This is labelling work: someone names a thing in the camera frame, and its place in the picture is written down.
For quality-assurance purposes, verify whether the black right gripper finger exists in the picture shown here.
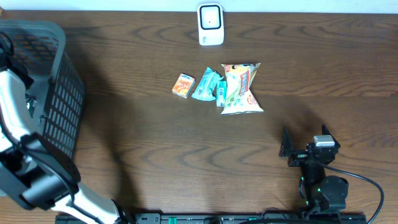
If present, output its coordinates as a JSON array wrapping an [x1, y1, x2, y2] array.
[[279, 129, 294, 157], [322, 124, 331, 136]]

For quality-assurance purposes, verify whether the small teal white packet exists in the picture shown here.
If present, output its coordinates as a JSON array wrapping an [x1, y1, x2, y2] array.
[[216, 81, 227, 107]]

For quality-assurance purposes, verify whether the yellow snack bag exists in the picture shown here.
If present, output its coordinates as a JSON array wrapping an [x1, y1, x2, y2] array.
[[221, 63, 264, 115]]

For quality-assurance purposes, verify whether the white barcode scanner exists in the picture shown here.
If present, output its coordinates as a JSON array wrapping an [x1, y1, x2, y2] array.
[[197, 3, 224, 46]]

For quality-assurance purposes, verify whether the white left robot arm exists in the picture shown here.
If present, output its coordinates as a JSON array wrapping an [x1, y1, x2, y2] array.
[[1, 32, 135, 223]]

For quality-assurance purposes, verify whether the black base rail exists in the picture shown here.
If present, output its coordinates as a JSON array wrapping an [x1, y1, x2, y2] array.
[[55, 212, 367, 224]]

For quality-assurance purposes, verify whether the dark grey plastic basket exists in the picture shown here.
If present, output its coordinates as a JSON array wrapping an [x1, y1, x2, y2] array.
[[1, 20, 85, 157]]

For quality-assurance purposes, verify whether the orange snack packet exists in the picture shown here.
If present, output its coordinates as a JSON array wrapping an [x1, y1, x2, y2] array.
[[172, 73, 196, 98]]

